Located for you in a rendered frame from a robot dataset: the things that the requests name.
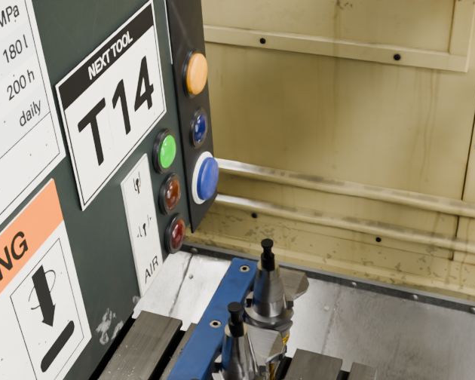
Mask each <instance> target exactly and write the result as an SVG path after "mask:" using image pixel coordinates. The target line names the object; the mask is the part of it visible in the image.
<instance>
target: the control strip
mask: <svg viewBox="0 0 475 380"><path fill-rule="evenodd" d="M165 3H166V9H167V22H168V29H169V36H170V49H171V57H172V66H173V79H174V85H175V92H176V105H177V112H178V119H179V132H180V139H181V146H182V159H183V166H184V173H185V186H186V192H187V199H188V212H189V219H190V226H191V233H192V234H193V233H194V232H195V230H196V228H197V227H198V226H199V224H200V223H201V220H202V219H203V218H204V216H205V215H206V213H207V211H208V210H209V209H210V206H211V205H212V203H213V202H214V201H215V199H216V197H217V188H216V190H215V192H214V193H213V196H212V197H211V198H210V199H208V200H207V201H203V200H200V199H199V198H198V194H197V178H198V171H199V169H200V166H201V164H202V162H203V160H204V159H205V158H206V157H213V158H214V152H213V135H212V125H211V116H210V98H209V88H208V79H207V80H206V83H205V85H204V89H203V90H202V91H201V92H200V93H198V94H192V93H190V91H189V89H188V82H187V76H188V67H189V63H190V62H191V59H192V57H193V56H194V55H195V54H202V55H203V56H204V57H205V59H206V52H205V43H204V25H203V16H202V7H201V0H165ZM200 114H205V115H206V117H207V125H208V128H207V134H206V136H205V137H204V140H203V141H202V142H201V143H196V141H195V125H196V121H197V119H198V117H199V115H200ZM169 135H171V136H172V137H173V138H174V139H175V143H176V136H175V134H174V132H173V131H172V130H171V129H167V128H165V129H163V130H162V131H161V132H160V133H159V134H158V136H157V138H156V140H155V144H154V147H153V152H152V163H153V166H154V168H155V170H156V171H157V172H158V173H166V172H167V171H168V170H169V169H170V168H171V166H172V165H173V162H174V159H175V157H174V159H173V162H172V164H171V165H170V166H169V167H167V168H164V167H163V166H162V164H161V148H162V145H163V142H164V140H165V139H166V137H167V136H169ZM174 179H177V180H178V181H179V183H180V188H181V191H182V184H181V179H180V178H179V175H178V174H177V173H173V172H172V173H169V174H167V175H166V176H165V178H164V180H163V182H162V183H161V188H160V191H159V196H158V205H159V209H160V211H161V213H162V214H163V215H166V216H169V215H171V214H172V213H173V212H174V211H175V210H176V208H177V206H178V204H179V202H178V204H177V205H176V207H175V208H174V209H173V210H169V209H168V208H167V190H168V188H169V186H170V184H171V182H172V181H173V180H174ZM179 219H182V220H183V221H184V223H185V230H186V222H185V217H184V216H183V215H182V214H181V213H175V214H174V215H172V216H171V217H170V220H169V222H168V223H167V227H166V230H165V234H164V247H165V249H166V251H167V252H168V253H169V254H175V253H177V252H178V251H179V249H180V247H181V246H182V244H181V245H180V247H179V248H177V249H174V248H173V246H172V234H173V229H174V226H175V224H176V223H177V221H178V220H179ZM182 243H183V242H182Z"/></svg>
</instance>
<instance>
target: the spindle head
mask: <svg viewBox="0 0 475 380"><path fill-rule="evenodd" d="M31 1H32V7H33V10H34V15H35V21H36V24H37V28H38V34H39V38H40V42H41V48H42V51H43V55H44V61H45V65H46V69H47V75H48V78H49V82H50V86H51V92H52V95H53V99H54V105H55V109H56V113H57V119H58V122H59V126H60V132H61V136H62V140H63V146H64V149H65V153H66V156H65V157H64V158H63V159H62V160H61V161H60V162H59V163H58V164H57V166H56V167H55V168H54V169H53V170H52V171H51V172H50V173H49V174H48V175H47V176H46V177H45V178H44V179H43V180H42V181H41V182H40V183H39V184H38V185H37V186H36V187H35V188H34V189H33V190H32V191H31V192H30V193H29V195H28V196H27V197H26V198H25V199H24V200H23V201H22V202H21V203H20V204H19V205H18V206H17V207H16V208H15V209H14V211H13V212H12V213H11V214H10V215H9V216H8V217H7V218H6V219H5V220H4V221H3V222H2V223H1V224H0V233H1V232H2V231H3V230H4V229H5V228H6V227H7V225H8V224H9V223H10V222H11V221H12V220H13V219H14V218H15V217H16V216H17V215H18V213H19V212H20V211H21V210H22V209H23V208H24V207H25V206H26V205H27V204H28V203H29V202H30V201H31V200H32V199H33V198H34V197H35V196H36V195H37V194H38V193H39V192H40V191H41V189H42V188H43V187H44V186H45V185H46V184H47V183H48V182H49V181H50V180H51V179H54V184H55V187H56V190H57V196H58V199H59V203H60V209H61V212H62V215H63V221H64V225H65V228H66V233H67V238H68V241H69V246H70V250H71V253H72V259H73V262H74V266H75V271H76V275H77V278H78V284H79V287H80V291H81V297H82V300H83V303H84V309H85V313H86V316H87V322H88V325H89V328H90V334H91V338H90V340H89V342H88V343H87V344H86V346H85V347H84V349H83V350H82V352H81V353H80V354H79V356H78V358H77V359H76V361H75V362H74V363H73V364H72V366H71V368H70V369H69V371H68V372H67V373H66V375H65V377H64V378H63V380H88V379H89V378H90V376H91V374H92V373H93V371H94V370H95V369H96V367H97V365H98V364H99V362H100V361H101V359H102V358H103V356H104V354H105V353H106V352H107V350H108V349H109V346H110V345H111V343H112V342H113V341H114V339H115V337H116V336H117V334H118V333H119V331H120V330H121V328H122V326H123V325H124V324H125V322H126V321H127V319H128V317H129V316H130V314H131V313H132V311H133V310H134V308H135V307H136V305H137V304H138V302H139V301H140V299H141V297H140V294H139V285H138V281H137V276H136V269H135V264H134V259H133V251H132V246H131V242H130V234H129V229H128V225H127V217H126V213H125V208H124V200H123V195H122V190H121V182H122V181H123V180H124V178H125V177H126V176H127V175H128V173H129V172H130V171H131V170H132V169H133V168H134V166H135V165H136V164H137V163H138V161H139V160H140V159H141V157H142V156H143V155H144V154H147V158H148V163H149V172H150V178H151V184H152V194H153V199H154V204H155V214H156V219H157V225H158V235H159V240H160V245H161V255H162V261H163V264H164V262H165V261H166V259H167V257H168V256H169V255H170V254H169V253H168V252H167V251H166V249H165V247H164V234H165V230H166V227H167V223H168V222H169V220H170V217H171V216H172V215H174V214H175V213H181V214H182V215H183V216H184V217H185V222H186V228H187V227H188V225H189V224H190V219H189V212H188V199H187V192H186V186H185V173H184V166H183V159H182V146H181V139H180V132H179V119H178V112H177V105H176V92H175V85H174V79H173V66H172V63H171V55H170V42H169V35H168V29H167V16H166V9H165V2H164V0H152V1H153V8H154V15H155V26H156V32H157V39H158V50H159V57H160V64H161V75H162V81H163V88H164V99H165V106H166V112H165V113H164V115H163V116H162V117H161V118H160V120H159V121H158V122H157V123H156V125H155V126H154V127H153V128H152V129H151V130H150V131H149V133H148V134H147V135H146V136H145V138H144V139H143V140H142V141H141V143H140V144H139V145H138V146H137V147H136V148H135V149H134V150H133V152H132V153H131V154H130V155H129V157H128V158H127V159H126V160H125V162H124V163H123V164H122V165H121V166H120V167H119V168H118V170H117V171H116V172H115V173H114V175H113V176H112V177H111V178H110V180H109V181H108V182H107V183H106V184H105V185H104V186H103V188H102V189H101V190H100V191H99V192H98V194H97V195H96V196H95V197H94V199H93V200H92V201H91V202H90V203H89V204H88V205H87V207H86V208H85V209H84V210H80V207H79V202H78V196H77V193H76V189H75V183H74V179H73V175H72V169H71V165H70V162H69V156H68V152H67V148H66V142H65V138H64V135H63V129H62V124H61V121H60V114H59V111H58V107H57V101H56V97H55V93H54V87H53V85H54V84H55V83H56V82H57V81H58V80H60V79H61V78H62V77H63V76H64V75H65V74H66V73H67V72H68V71H69V70H70V69H71V68H72V67H73V66H75V65H76V64H77V63H78V62H79V61H80V60H82V59H83V58H84V57H85V56H86V55H87V54H89V53H90V52H91V51H92V50H93V49H94V48H95V47H96V46H97V45H98V44H99V43H100V42H101V41H102V40H104V39H105V38H106V37H107V36H108V35H109V34H110V33H112V32H113V31H114V30H115V29H116V28H117V27H118V26H120V25H121V24H122V23H123V22H124V21H125V20H126V19H127V18H128V17H129V16H130V15H131V14H133V13H134V12H135V11H136V10H137V9H138V8H139V7H141V6H142V5H143V4H144V3H145V2H146V1H147V0H31ZM165 128H167V129H171V130H172V131H173V132H174V134H175V136H176V156H175V159H174V162H173V165H172V166H171V168H170V169H169V170H168V171H167V172H166V173H158V172H157V171H156V170H155V168H154V166H153V163H152V152H153V147H154V144H155V140H156V138H157V136H158V134H159V133H160V132H161V131H162V130H163V129H165ZM172 172H173V173H177V174H178V175H179V178H180V179H181V184H182V191H181V196H180V199H179V204H178V206H177V208H176V210H175V211H174V212H173V213H172V214H171V215H169V216H166V215H163V214H162V213H161V211H160V209H159V205H158V196H159V191H160V188H161V183H162V182H163V180H164V178H165V176H166V175H167V174H169V173H172Z"/></svg>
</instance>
